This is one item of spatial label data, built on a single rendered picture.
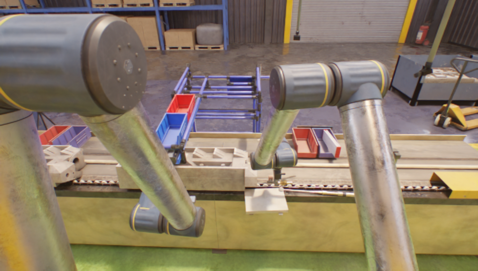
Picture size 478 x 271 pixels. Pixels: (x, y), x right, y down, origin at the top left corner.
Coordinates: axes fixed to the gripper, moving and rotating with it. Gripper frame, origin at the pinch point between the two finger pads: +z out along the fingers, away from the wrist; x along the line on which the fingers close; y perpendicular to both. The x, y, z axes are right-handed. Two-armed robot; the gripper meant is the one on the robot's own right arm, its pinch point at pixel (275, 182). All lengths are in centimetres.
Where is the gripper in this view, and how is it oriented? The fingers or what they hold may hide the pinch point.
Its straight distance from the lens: 183.3
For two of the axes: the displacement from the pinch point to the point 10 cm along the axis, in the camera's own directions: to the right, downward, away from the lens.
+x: 0.2, -4.8, 8.8
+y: 10.0, 0.0, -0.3
